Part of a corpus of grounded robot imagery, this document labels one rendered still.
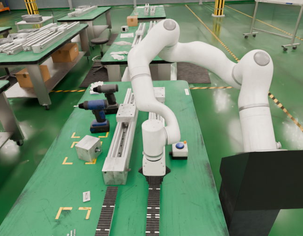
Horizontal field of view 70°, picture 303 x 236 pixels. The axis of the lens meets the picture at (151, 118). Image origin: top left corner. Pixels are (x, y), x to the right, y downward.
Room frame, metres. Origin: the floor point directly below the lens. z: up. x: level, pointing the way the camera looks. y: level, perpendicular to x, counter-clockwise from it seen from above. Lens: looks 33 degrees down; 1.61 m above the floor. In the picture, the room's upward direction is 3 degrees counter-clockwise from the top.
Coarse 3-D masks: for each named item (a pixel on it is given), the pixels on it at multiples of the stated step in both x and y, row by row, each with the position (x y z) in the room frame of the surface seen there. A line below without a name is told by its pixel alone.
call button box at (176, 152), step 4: (172, 144) 0.92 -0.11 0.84; (184, 144) 0.91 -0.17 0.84; (172, 148) 0.90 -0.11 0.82; (176, 148) 0.88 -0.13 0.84; (180, 148) 0.87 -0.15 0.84; (184, 148) 0.87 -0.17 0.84; (172, 152) 0.89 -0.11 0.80; (176, 152) 0.86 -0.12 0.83; (180, 152) 0.85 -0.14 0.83; (184, 152) 0.85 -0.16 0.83; (176, 156) 0.86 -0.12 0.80; (180, 156) 0.86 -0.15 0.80; (184, 156) 0.86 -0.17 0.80
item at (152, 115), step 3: (162, 102) 1.34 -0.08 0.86; (150, 114) 1.19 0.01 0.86; (153, 114) 1.24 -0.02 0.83; (156, 114) 1.23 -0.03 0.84; (150, 117) 1.16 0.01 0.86; (153, 117) 1.22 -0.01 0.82; (156, 117) 1.20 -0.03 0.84; (159, 117) 1.21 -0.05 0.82; (159, 120) 1.17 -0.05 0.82; (162, 120) 1.11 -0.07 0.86
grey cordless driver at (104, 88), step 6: (108, 84) 1.39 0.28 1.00; (114, 84) 1.38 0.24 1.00; (96, 90) 1.36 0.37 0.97; (102, 90) 1.35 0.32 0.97; (108, 90) 1.36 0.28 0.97; (114, 90) 1.36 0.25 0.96; (108, 96) 1.37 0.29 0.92; (114, 96) 1.38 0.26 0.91; (108, 102) 1.37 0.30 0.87; (114, 102) 1.37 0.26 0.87; (108, 108) 1.35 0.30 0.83; (114, 108) 1.35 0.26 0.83
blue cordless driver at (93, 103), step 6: (84, 102) 1.15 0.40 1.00; (90, 102) 1.15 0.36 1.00; (96, 102) 1.15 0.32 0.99; (102, 102) 1.15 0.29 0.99; (84, 108) 1.13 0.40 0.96; (90, 108) 1.13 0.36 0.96; (96, 108) 1.14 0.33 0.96; (102, 108) 1.14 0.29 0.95; (96, 114) 1.15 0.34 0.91; (102, 114) 1.15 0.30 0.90; (96, 120) 1.17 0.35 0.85; (102, 120) 1.15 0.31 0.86; (108, 120) 1.20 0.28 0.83; (90, 126) 1.14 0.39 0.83; (96, 126) 1.13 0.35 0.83; (102, 126) 1.13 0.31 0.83; (108, 126) 1.14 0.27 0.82; (96, 132) 1.13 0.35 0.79; (102, 132) 1.13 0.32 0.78
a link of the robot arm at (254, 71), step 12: (240, 60) 0.90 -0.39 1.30; (252, 60) 0.83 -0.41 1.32; (264, 60) 0.82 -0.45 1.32; (240, 72) 0.87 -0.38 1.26; (252, 72) 0.81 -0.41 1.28; (264, 72) 0.81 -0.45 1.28; (252, 84) 0.80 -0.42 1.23; (264, 84) 0.80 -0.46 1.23; (240, 96) 0.81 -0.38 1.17; (252, 96) 0.78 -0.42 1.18; (264, 96) 0.78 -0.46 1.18; (240, 108) 0.79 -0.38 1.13
